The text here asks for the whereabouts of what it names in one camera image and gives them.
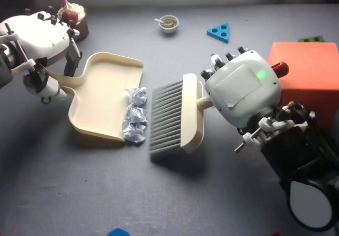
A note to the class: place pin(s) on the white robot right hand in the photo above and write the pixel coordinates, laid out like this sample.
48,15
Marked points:
243,87

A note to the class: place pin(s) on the cream plastic dustpan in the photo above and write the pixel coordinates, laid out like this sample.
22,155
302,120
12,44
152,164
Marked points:
106,92

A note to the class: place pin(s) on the green triangle block with holes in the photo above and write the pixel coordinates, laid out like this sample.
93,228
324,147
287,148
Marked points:
317,39

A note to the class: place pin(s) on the small blue block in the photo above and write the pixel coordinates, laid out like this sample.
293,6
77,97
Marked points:
118,232

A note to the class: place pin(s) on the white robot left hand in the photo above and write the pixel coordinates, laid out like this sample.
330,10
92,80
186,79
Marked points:
42,34

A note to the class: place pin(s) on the white paper ball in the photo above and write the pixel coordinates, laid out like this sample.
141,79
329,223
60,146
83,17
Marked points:
133,133
136,114
136,96

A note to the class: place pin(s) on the blue triangle block with holes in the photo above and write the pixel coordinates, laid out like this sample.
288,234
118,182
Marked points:
217,36

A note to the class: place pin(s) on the large orange block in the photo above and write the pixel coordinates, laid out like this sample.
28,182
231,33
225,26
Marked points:
312,69

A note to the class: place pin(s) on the small white spoon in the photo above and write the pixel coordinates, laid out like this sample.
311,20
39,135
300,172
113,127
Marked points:
160,21

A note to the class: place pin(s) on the toy cupcake with strawberry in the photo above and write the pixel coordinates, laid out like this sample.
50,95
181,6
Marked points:
82,27

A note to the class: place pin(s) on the small toy food cup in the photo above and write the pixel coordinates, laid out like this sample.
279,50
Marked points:
169,29

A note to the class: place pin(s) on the grey table cloth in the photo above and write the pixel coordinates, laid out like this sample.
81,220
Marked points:
159,193

